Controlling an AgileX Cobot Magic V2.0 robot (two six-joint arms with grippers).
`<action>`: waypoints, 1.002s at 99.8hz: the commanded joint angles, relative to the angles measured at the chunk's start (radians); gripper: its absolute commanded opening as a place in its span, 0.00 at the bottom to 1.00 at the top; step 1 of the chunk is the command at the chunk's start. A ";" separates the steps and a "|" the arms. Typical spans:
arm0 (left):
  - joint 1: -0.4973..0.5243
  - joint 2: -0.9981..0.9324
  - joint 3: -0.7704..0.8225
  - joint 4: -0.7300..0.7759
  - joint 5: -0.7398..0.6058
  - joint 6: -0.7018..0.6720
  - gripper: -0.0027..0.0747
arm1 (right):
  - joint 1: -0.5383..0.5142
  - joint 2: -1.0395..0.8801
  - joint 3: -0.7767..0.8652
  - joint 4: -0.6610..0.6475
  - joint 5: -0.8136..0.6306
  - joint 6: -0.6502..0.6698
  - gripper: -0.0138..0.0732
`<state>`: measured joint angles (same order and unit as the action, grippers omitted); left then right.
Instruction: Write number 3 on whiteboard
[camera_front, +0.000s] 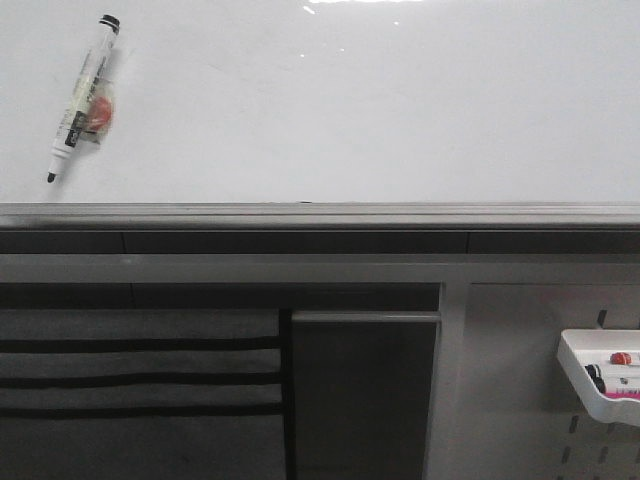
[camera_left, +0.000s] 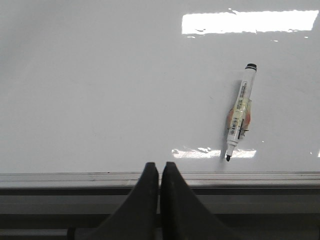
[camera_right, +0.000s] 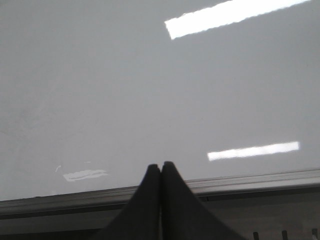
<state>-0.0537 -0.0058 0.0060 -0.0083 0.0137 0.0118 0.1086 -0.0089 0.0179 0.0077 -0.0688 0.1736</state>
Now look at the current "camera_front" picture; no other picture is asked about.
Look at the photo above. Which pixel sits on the black whiteboard marker with tape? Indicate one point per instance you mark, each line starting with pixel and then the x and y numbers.
pixel 76 117

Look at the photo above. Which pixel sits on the dark grey panel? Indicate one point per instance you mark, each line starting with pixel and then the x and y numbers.
pixel 362 392

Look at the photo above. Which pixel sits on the grey pegboard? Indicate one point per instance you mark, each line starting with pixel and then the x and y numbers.
pixel 502 406

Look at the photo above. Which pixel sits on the grey fabric pocket organizer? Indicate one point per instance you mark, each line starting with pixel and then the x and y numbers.
pixel 142 394

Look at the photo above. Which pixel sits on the black capped marker in tray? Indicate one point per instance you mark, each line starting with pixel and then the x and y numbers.
pixel 607 378

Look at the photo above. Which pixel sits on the white plastic tray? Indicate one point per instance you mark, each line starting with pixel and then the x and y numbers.
pixel 581 347

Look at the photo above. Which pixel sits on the red capped marker in tray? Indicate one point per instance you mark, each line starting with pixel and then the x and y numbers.
pixel 630 359

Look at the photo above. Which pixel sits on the pink item in tray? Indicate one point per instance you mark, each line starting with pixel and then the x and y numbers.
pixel 632 394

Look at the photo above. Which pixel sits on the white whiteboard with aluminium frame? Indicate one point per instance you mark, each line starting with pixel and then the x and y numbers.
pixel 415 114

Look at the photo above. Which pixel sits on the grey horizontal rail beam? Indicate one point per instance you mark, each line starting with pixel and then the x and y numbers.
pixel 320 268

